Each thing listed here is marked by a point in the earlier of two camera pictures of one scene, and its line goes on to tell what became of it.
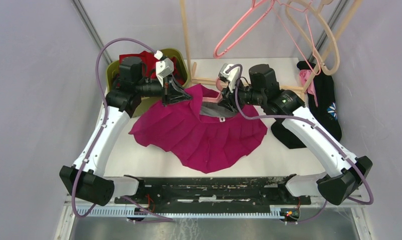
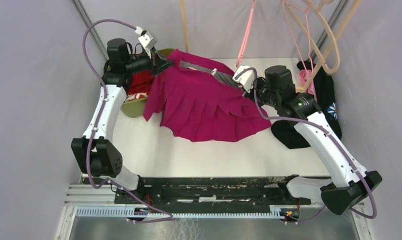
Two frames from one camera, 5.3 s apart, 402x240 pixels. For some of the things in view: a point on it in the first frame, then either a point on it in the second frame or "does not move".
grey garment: [213, 109] → [225, 78]
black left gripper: [173, 92] → [159, 63]
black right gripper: [229, 99] → [251, 94]
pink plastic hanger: [215, 54] → [248, 33]
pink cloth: [304, 75] does not move
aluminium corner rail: [89, 26] does not move
